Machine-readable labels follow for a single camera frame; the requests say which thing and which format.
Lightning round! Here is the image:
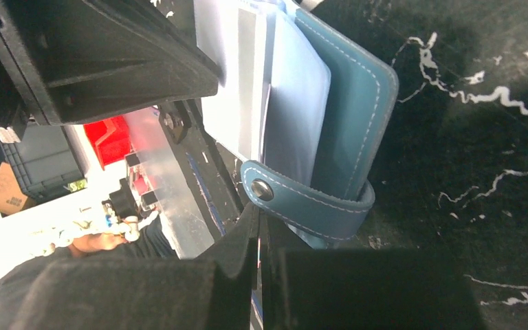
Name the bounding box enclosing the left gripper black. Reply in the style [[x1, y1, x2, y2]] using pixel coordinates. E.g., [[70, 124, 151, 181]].
[[0, 1, 220, 143]]

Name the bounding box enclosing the blue card holder wallet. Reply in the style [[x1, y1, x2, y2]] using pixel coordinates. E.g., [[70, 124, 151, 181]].
[[237, 1, 398, 249]]

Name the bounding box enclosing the dark grey crate background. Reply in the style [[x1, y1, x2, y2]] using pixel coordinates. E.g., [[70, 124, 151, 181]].
[[1, 126, 84, 204]]

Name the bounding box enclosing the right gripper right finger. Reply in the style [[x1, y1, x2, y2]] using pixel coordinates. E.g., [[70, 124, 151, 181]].
[[260, 215, 485, 329]]

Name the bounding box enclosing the red bin background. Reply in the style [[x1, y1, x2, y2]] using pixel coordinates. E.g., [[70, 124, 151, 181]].
[[83, 115, 131, 170]]

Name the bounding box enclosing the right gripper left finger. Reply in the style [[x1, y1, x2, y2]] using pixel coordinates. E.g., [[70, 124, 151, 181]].
[[11, 203, 259, 329]]

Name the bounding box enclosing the cardboard box background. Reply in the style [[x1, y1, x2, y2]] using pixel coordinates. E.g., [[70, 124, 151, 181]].
[[0, 162, 36, 216]]

